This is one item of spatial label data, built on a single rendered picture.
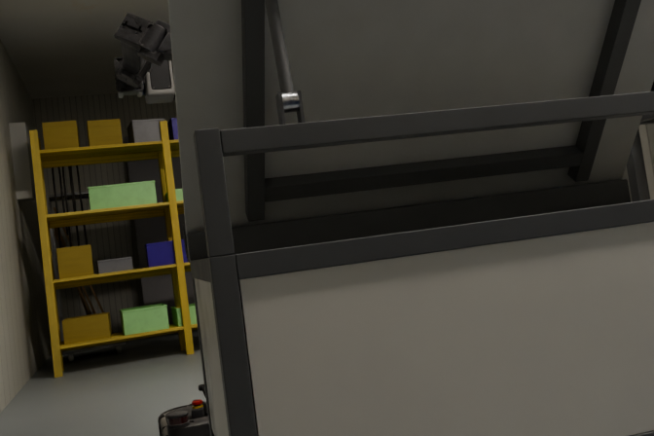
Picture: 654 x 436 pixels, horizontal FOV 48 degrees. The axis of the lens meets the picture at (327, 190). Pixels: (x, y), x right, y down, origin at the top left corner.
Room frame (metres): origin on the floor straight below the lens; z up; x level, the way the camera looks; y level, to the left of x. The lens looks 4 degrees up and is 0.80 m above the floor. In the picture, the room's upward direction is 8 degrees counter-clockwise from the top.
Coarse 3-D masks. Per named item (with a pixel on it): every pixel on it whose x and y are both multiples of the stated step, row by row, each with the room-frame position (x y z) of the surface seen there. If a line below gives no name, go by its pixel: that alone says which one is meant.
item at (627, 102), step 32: (608, 96) 1.31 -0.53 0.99; (640, 96) 1.33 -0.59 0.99; (256, 128) 1.16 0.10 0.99; (288, 128) 1.17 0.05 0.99; (320, 128) 1.18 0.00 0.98; (352, 128) 1.20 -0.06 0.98; (384, 128) 1.21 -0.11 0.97; (416, 128) 1.22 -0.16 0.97; (448, 128) 1.24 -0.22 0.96; (480, 128) 1.26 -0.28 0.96; (224, 192) 1.14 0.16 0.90; (224, 224) 1.14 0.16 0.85
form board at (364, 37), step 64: (192, 0) 1.39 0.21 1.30; (320, 0) 1.46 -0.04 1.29; (384, 0) 1.50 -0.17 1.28; (448, 0) 1.54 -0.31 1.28; (512, 0) 1.58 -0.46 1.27; (576, 0) 1.62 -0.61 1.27; (192, 64) 1.47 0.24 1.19; (320, 64) 1.55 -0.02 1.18; (384, 64) 1.59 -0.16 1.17; (448, 64) 1.64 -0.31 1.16; (512, 64) 1.68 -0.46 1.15; (576, 64) 1.73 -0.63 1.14; (640, 64) 1.79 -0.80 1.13; (192, 128) 1.56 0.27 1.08; (512, 128) 1.80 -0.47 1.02; (576, 128) 1.86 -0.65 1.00; (192, 192) 1.66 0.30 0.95; (384, 192) 1.81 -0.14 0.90; (448, 192) 1.87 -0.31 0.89; (512, 192) 1.93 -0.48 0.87
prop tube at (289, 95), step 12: (276, 0) 1.23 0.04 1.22; (276, 12) 1.22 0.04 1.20; (276, 24) 1.21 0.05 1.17; (276, 36) 1.21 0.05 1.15; (276, 48) 1.20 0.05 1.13; (276, 60) 1.20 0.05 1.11; (288, 72) 1.19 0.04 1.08; (288, 84) 1.19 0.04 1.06; (288, 96) 1.18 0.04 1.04; (288, 108) 1.18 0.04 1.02
